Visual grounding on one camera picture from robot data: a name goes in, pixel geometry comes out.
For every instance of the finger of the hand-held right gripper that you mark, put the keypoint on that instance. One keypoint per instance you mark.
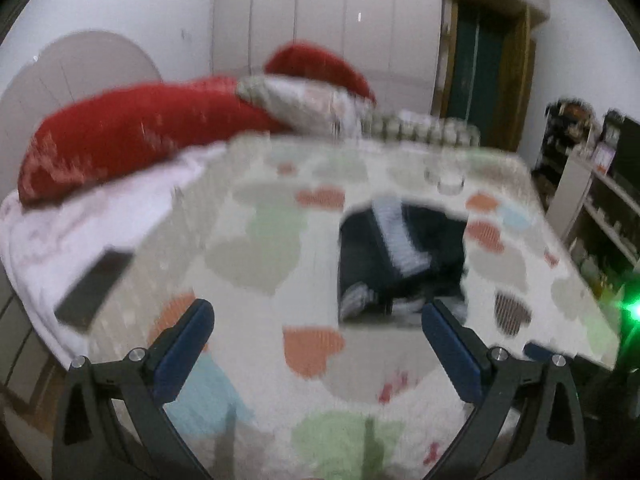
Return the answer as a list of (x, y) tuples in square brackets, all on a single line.
[(539, 351)]

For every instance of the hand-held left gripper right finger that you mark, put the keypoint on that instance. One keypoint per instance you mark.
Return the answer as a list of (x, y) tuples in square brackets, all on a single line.
[(457, 355)]

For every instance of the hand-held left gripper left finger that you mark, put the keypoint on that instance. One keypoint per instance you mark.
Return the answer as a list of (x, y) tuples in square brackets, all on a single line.
[(180, 355)]

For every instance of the dark navy striped pants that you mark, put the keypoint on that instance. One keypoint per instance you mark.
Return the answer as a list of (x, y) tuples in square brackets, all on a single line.
[(400, 260)]

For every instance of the dark flat phone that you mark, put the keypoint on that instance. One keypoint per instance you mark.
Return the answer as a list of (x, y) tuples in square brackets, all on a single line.
[(92, 287)]

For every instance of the white storage shelf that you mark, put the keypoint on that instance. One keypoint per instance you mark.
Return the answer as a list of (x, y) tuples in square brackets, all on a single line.
[(595, 180)]

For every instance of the heart-patterned quilted blanket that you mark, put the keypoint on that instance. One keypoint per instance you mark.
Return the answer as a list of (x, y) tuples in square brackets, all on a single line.
[(280, 240)]

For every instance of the pale pink bed sheet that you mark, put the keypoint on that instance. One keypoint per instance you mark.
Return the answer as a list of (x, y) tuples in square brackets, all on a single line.
[(65, 225)]

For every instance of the long red pillow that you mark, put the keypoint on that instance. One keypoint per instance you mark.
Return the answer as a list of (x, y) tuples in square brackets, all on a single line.
[(125, 130)]

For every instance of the floral print pillow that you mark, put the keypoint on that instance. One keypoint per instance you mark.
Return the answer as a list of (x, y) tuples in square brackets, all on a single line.
[(300, 102)]

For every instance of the rounded white headboard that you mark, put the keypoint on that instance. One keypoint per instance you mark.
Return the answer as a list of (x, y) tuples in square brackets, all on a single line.
[(65, 70)]

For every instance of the small red pillow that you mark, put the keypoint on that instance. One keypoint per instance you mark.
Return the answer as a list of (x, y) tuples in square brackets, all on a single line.
[(320, 67)]

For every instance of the white wardrobe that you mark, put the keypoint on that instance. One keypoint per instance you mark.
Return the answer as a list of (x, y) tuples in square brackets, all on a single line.
[(325, 20)]

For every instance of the green door with wooden frame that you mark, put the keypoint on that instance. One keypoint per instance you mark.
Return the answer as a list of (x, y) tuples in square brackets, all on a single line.
[(480, 60)]

